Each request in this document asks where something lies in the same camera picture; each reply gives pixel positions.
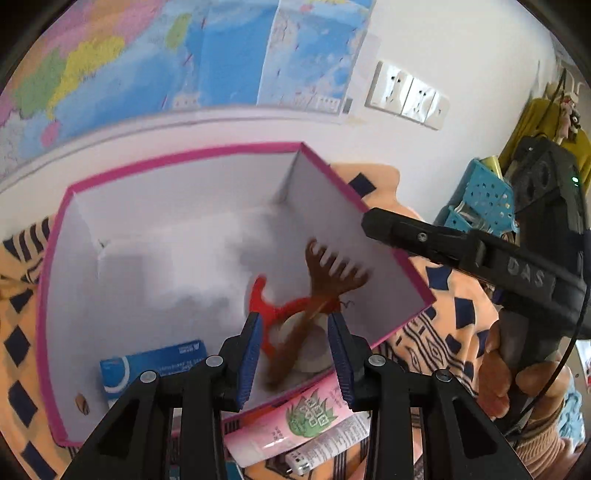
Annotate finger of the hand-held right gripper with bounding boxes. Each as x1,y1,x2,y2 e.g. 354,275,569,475
361,208,486,278

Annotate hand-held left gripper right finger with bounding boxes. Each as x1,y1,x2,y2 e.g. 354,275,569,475
327,311,515,480

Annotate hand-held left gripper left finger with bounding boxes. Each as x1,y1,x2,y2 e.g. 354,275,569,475
62,311,264,480

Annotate red plastic tool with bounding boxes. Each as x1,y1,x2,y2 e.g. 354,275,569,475
247,276,343,325

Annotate pink tube with green print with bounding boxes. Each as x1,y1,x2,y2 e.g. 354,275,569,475
225,369,371,467

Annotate brown back scratcher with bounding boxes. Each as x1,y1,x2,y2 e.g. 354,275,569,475
265,237,371,389

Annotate blue carton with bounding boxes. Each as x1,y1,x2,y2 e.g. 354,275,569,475
99,339,208,408

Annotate white tube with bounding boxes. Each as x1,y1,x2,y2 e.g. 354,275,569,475
284,415,384,476

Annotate pink cardboard box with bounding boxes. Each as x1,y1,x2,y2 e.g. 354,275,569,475
37,142,437,448

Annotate person's right forearm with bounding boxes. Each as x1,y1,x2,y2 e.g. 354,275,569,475
505,406,573,468

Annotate person's right hand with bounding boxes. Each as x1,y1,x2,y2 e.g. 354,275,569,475
478,318,573,418

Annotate blue plastic basket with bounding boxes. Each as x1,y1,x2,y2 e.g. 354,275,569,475
445,157,520,237

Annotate orange patterned blanket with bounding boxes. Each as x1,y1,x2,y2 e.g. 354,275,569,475
0,161,591,480

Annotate yellow cloth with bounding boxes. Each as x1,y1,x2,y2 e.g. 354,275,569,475
499,97,591,163

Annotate white wall switch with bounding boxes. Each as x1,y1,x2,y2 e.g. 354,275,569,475
425,92,450,130

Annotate white wall socket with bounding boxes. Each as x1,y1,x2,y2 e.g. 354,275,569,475
402,76,437,123
367,60,414,116

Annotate colourful wall map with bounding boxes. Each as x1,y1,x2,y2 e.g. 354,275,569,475
0,0,376,182

